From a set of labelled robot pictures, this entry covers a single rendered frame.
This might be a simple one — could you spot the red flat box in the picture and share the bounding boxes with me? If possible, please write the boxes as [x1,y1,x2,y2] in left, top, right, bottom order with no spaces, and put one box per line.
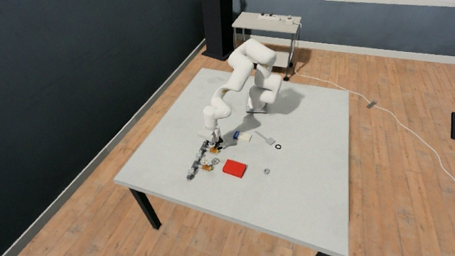
[223,159,246,178]

